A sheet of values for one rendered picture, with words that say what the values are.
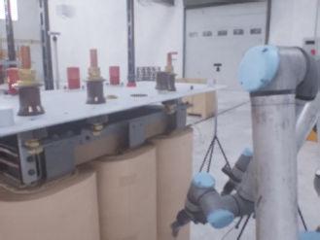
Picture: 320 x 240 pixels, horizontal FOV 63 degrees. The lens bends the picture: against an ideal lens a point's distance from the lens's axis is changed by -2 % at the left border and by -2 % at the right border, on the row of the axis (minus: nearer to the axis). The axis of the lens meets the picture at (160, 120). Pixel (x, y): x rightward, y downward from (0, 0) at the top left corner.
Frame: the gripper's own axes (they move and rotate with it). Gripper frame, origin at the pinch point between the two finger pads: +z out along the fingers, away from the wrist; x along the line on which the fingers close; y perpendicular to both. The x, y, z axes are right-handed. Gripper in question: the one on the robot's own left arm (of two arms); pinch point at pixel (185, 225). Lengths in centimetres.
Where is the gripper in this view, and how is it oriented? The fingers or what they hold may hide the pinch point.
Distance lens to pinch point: 134.2
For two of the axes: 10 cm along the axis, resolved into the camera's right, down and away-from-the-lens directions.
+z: -1.6, 8.1, 5.7
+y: -6.0, -5.4, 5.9
